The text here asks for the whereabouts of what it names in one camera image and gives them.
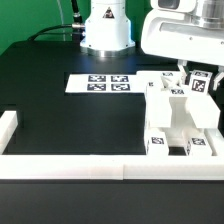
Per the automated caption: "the white chair seat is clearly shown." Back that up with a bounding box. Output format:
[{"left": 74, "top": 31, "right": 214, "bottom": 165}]
[{"left": 144, "top": 87, "right": 219, "bottom": 148}]

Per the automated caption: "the white marker base plate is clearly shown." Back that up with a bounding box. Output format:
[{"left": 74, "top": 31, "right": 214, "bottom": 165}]
[{"left": 65, "top": 74, "right": 147, "bottom": 93}]

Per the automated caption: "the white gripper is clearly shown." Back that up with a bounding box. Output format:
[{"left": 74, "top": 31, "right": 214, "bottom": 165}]
[{"left": 141, "top": 0, "right": 224, "bottom": 91}]

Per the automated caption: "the white tagged cube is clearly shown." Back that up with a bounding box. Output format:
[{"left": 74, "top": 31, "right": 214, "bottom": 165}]
[{"left": 189, "top": 70, "right": 212, "bottom": 94}]

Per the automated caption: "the white U-shaped fence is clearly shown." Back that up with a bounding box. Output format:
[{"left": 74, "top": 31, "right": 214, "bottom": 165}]
[{"left": 0, "top": 111, "right": 224, "bottom": 180}]

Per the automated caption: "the white chair back frame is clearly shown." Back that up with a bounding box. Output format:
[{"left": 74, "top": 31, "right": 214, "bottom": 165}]
[{"left": 137, "top": 70, "right": 220, "bottom": 129}]

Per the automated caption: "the black cable with connector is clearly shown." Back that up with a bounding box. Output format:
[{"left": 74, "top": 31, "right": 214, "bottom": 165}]
[{"left": 27, "top": 0, "right": 86, "bottom": 42}]

